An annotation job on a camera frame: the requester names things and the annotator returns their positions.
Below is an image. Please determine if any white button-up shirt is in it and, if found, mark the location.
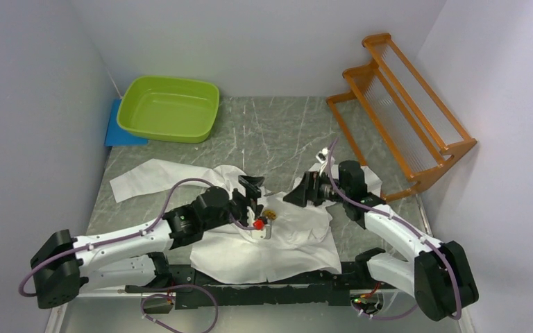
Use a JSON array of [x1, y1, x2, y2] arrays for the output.
[[109, 158, 383, 285]]

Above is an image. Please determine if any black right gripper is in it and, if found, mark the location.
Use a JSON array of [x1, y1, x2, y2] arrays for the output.
[[283, 170, 349, 207]]

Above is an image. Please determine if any green plastic basin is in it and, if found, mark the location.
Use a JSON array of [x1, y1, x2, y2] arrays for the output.
[[117, 76, 220, 144]]

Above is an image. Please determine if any orange wooden rack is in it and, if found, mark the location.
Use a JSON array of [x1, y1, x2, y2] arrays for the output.
[[326, 33, 477, 201]]

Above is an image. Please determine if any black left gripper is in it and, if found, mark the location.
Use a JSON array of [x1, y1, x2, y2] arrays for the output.
[[203, 176, 264, 232]]

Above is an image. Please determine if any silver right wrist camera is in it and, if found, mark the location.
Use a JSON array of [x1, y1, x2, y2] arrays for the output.
[[316, 147, 335, 174]]

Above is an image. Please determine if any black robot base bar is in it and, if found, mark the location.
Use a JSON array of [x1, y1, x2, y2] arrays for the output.
[[124, 253, 382, 309]]

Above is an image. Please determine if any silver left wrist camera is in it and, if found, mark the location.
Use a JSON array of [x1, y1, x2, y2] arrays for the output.
[[250, 216, 271, 240]]

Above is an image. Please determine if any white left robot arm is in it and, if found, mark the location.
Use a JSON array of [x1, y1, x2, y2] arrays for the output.
[[18, 176, 264, 309]]

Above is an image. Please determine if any blue flat mat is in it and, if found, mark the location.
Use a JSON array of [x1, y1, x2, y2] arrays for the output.
[[104, 99, 149, 147]]

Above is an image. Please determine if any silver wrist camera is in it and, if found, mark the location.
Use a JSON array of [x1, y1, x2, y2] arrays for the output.
[[316, 147, 335, 174], [250, 216, 271, 240]]

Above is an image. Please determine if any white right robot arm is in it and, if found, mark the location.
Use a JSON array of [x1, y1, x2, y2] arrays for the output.
[[283, 160, 479, 321]]

